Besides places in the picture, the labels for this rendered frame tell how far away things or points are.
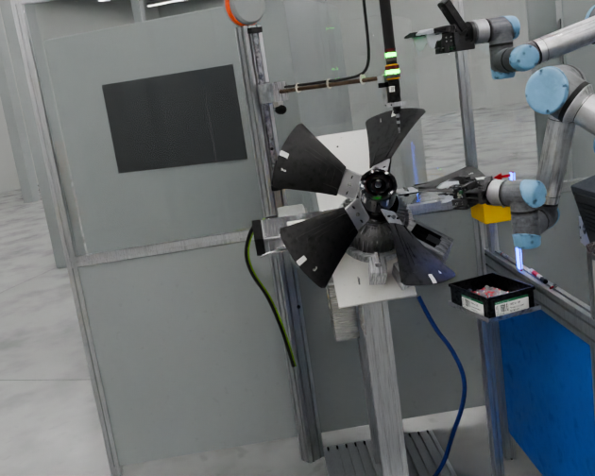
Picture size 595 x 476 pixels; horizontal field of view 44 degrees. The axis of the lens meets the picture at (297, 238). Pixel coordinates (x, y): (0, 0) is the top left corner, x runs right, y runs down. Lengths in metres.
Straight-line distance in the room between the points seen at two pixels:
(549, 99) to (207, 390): 1.95
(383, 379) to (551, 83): 1.18
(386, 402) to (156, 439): 1.16
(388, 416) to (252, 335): 0.79
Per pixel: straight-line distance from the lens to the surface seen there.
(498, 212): 2.72
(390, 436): 2.73
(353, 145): 2.74
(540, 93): 2.03
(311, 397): 3.18
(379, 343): 2.58
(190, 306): 3.16
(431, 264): 2.28
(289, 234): 2.24
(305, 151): 2.42
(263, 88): 2.81
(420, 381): 3.36
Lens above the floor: 1.56
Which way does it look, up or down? 12 degrees down
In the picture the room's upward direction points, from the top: 8 degrees counter-clockwise
